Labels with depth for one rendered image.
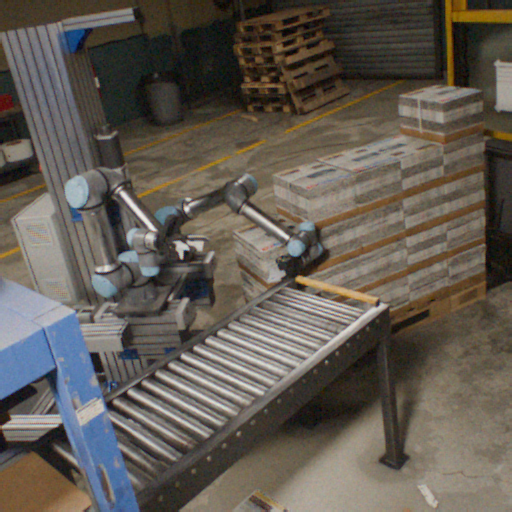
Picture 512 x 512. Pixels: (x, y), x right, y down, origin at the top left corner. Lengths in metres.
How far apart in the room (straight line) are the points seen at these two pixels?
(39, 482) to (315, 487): 1.31
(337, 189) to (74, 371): 2.17
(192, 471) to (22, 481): 0.53
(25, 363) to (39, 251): 1.87
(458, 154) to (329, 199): 0.84
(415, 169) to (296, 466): 1.66
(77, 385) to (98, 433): 0.14
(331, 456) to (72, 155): 1.80
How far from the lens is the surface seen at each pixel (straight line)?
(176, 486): 2.04
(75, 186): 2.65
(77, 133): 2.94
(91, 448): 1.52
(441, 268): 3.94
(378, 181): 3.46
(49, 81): 2.93
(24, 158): 8.96
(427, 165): 3.65
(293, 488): 3.05
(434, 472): 3.07
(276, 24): 9.51
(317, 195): 3.26
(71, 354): 1.40
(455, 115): 3.72
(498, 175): 4.47
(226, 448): 2.13
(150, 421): 2.26
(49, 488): 2.16
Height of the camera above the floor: 2.14
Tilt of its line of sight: 25 degrees down
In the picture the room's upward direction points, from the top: 10 degrees counter-clockwise
